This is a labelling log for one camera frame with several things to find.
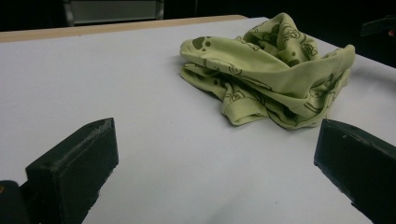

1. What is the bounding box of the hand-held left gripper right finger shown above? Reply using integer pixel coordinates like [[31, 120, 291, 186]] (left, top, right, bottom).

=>
[[313, 118, 396, 224]]

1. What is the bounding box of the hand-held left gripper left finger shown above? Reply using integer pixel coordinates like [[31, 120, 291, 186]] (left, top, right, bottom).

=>
[[25, 117, 120, 224]]

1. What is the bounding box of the green printed baby romper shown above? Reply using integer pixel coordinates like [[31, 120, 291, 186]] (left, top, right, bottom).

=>
[[179, 12, 356, 131]]

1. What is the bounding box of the white metal desk frame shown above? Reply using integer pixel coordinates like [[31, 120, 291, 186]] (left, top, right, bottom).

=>
[[62, 0, 165, 27]]

